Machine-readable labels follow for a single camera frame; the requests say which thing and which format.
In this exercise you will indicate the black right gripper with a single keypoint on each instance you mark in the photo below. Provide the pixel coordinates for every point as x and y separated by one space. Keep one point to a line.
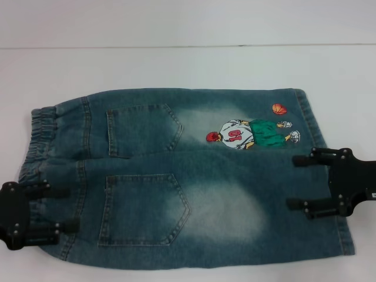
352 182

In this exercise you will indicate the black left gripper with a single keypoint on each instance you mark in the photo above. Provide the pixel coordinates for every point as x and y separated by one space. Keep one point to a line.
11 205

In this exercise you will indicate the blue denim shorts with embroidery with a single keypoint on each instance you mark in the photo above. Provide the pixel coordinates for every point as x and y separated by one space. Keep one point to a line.
205 188

